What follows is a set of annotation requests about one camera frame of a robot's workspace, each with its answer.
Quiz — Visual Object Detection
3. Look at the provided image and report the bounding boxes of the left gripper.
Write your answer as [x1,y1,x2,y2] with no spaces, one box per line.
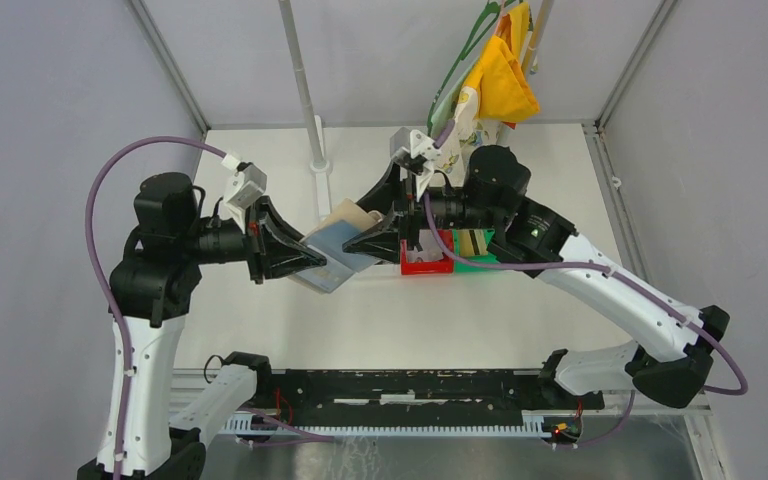
[181,193,327,282]

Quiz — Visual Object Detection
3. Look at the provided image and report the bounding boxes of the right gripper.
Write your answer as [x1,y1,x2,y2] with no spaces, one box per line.
[343,156,503,263]

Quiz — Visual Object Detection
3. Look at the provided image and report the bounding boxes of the tan leather card holder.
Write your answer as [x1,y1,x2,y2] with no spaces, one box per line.
[289,199,384,294]

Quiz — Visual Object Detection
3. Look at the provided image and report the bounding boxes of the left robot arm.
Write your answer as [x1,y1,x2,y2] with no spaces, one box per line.
[77,172,326,479]

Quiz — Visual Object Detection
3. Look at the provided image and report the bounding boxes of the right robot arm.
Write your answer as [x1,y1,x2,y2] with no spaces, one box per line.
[342,145,730,408]

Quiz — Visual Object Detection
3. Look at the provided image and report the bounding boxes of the white cards in red bin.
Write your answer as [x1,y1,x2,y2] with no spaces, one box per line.
[406,230,444,263]

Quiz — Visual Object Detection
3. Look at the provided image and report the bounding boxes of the gold card in green bin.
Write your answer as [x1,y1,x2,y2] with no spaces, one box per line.
[457,229,488,258]

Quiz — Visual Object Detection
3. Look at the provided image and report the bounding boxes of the red plastic bin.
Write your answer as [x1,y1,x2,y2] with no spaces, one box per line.
[399,241,455,276]

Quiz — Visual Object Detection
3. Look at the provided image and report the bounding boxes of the white stand pole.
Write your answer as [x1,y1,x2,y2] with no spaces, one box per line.
[278,0,332,220]

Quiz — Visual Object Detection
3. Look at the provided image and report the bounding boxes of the green plastic bin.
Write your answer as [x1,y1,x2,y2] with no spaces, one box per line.
[453,229,496,263]

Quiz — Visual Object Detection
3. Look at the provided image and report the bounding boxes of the patterned white cloth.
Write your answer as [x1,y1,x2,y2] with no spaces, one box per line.
[430,86,499,183]

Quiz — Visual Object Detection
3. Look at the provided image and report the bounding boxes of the right stand pole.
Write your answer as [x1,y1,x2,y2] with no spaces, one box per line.
[482,1,554,145]

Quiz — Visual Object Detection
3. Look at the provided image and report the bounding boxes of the yellow cloth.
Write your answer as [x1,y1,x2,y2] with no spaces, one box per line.
[462,1,540,125]

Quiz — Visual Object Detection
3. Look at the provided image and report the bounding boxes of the green clothes hanger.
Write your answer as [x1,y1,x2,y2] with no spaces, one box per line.
[425,0,522,133]

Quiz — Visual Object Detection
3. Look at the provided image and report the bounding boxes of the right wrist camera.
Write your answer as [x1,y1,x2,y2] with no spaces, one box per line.
[390,127,442,198]

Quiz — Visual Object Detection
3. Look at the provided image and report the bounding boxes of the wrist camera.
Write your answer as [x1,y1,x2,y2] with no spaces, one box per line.
[221,153,267,230]
[390,127,442,198]

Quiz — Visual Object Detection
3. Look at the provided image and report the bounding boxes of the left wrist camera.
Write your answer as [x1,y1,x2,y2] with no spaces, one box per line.
[221,153,267,230]

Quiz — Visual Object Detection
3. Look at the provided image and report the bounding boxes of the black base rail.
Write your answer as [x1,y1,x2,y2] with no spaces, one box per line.
[248,369,605,427]

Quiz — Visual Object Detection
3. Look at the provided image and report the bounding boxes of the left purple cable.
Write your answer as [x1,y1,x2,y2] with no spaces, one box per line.
[85,136,240,480]

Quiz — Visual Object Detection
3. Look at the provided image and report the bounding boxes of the white cable duct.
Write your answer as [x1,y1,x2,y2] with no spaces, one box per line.
[219,413,551,439]

